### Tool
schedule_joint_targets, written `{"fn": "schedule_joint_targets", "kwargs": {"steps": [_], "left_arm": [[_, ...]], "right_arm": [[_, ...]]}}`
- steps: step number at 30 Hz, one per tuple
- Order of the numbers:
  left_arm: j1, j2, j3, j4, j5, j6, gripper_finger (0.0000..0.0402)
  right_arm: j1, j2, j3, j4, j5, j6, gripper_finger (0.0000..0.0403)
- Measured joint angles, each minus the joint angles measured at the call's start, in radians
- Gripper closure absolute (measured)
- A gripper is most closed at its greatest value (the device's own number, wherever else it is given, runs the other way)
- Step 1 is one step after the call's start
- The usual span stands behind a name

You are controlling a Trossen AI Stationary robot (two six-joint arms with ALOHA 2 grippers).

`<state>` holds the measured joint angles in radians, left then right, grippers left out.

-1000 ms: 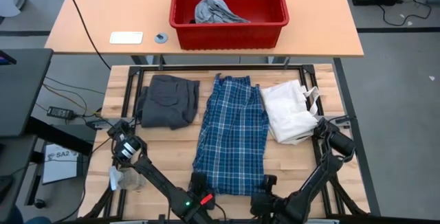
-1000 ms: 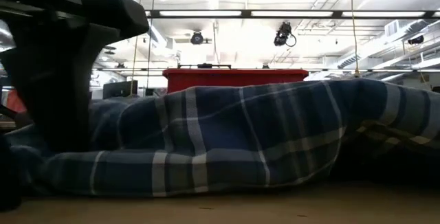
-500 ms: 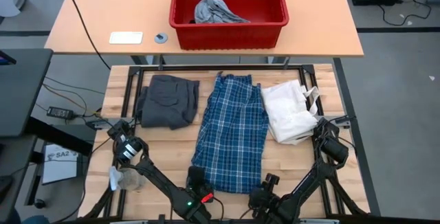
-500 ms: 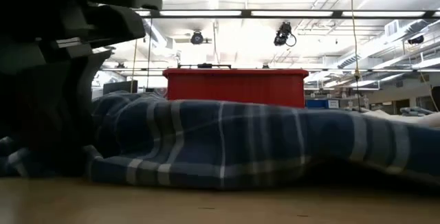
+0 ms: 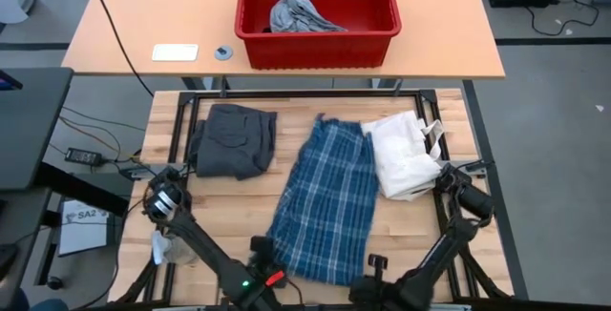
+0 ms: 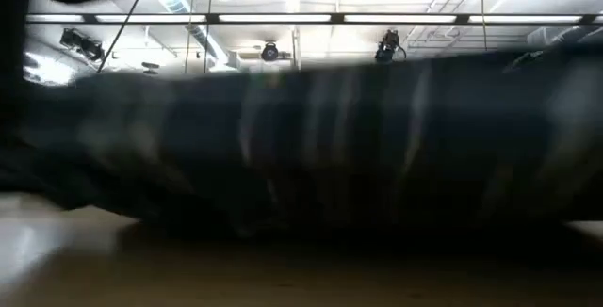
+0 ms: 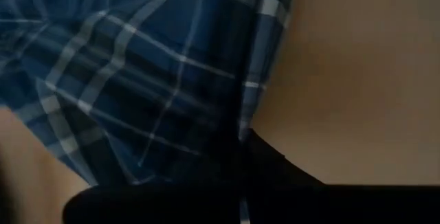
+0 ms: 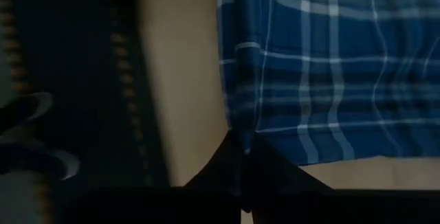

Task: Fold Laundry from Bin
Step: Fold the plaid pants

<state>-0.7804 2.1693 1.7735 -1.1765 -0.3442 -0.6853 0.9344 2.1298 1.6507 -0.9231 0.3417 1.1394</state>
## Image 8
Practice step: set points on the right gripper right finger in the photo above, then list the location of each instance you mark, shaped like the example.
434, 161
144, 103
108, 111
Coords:
271, 172

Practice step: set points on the blue plaid shirt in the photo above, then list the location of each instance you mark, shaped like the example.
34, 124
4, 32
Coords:
343, 62

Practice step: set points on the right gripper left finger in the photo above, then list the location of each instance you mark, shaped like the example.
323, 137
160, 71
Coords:
230, 169

